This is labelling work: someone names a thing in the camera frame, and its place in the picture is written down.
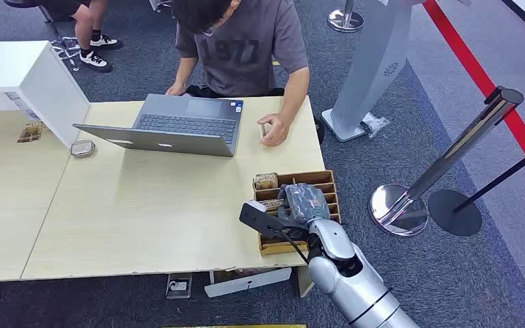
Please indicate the person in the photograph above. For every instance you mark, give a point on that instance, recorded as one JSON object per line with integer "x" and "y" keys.
{"x": 83, "y": 27}
{"x": 244, "y": 54}

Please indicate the brown printed card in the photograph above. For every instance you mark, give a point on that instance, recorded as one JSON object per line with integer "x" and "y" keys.
{"x": 30, "y": 132}

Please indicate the black office chair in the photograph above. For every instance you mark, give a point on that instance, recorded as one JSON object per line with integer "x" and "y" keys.
{"x": 63, "y": 45}

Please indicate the red barrier belt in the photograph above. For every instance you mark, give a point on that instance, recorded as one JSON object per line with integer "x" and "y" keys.
{"x": 480, "y": 77}

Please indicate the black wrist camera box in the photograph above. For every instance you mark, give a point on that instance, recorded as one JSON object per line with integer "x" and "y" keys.
{"x": 260, "y": 219}

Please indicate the chrome stanchion post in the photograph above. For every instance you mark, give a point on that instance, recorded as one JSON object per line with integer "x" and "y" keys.
{"x": 461, "y": 145}
{"x": 346, "y": 19}

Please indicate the cardboard card organizer box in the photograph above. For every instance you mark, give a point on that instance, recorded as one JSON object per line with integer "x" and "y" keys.
{"x": 289, "y": 179}

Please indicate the black stanchion post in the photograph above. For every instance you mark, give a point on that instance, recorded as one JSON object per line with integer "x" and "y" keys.
{"x": 455, "y": 212}

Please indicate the silver kiosk stand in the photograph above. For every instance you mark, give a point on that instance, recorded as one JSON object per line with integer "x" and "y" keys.
{"x": 371, "y": 68}

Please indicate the printed hotel card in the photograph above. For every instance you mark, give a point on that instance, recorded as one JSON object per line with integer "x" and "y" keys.
{"x": 266, "y": 181}

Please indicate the person's right hand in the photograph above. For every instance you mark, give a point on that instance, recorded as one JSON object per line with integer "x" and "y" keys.
{"x": 176, "y": 89}

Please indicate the crumpled plastic bag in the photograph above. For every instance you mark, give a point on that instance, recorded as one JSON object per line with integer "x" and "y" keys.
{"x": 375, "y": 124}

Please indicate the beige desk leg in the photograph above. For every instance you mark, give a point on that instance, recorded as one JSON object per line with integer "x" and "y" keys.
{"x": 303, "y": 283}

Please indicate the white cabinet box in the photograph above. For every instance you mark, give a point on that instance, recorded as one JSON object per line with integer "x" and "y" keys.
{"x": 13, "y": 68}

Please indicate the black round caster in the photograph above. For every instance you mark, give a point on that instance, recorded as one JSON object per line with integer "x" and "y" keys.
{"x": 320, "y": 131}

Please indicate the small beige card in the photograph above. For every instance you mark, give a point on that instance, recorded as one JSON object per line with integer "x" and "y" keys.
{"x": 263, "y": 130}

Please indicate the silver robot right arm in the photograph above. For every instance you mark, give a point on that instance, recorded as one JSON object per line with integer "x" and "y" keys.
{"x": 357, "y": 285}

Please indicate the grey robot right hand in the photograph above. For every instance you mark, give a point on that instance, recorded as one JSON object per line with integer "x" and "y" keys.
{"x": 305, "y": 201}

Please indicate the grey laptop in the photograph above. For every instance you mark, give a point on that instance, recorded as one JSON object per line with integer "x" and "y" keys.
{"x": 185, "y": 122}

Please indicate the small clear lidded tin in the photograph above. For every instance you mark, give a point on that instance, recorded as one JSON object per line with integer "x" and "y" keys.
{"x": 82, "y": 148}

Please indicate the person's left hand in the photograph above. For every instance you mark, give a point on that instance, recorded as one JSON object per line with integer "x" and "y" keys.
{"x": 277, "y": 129}

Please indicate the white flat box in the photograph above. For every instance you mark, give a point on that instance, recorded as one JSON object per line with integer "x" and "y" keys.
{"x": 249, "y": 280}

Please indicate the power strip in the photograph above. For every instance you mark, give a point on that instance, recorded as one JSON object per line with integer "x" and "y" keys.
{"x": 179, "y": 286}

